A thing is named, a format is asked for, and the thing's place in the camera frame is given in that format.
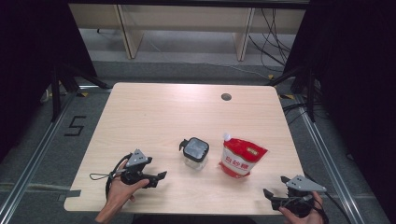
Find thin grey strap loop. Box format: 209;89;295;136
89;169;125;182

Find black metal stand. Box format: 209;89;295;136
49;63;111;122
267;66;317;123

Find black cables beside stand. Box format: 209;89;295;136
281;102;312;125

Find red and white sugar pouch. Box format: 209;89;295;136
219;133;269;179

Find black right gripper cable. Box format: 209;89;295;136
312;194;331;224

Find person's dark clothing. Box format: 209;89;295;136
132;214;260;224

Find black curtain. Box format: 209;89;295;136
284;0;396;218
0;0;97;162

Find bundle of black cables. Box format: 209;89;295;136
247;8;297;73

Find person's left hand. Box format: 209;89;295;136
106;160;150;216

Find black floor cable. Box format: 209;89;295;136
323;189;353;224

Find person's right hand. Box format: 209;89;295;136
278;190;325;224

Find light wooden shelf unit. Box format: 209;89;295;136
68;3;307;62

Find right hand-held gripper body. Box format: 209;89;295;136
271;175;327;217

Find clear jar with black lid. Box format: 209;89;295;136
178;136;210;171

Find metal floor rail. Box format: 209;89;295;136
0;92;78;223
295;96;365;224

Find grey tape strip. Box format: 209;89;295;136
59;189;82;202

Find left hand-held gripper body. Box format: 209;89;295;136
120;148;149;186

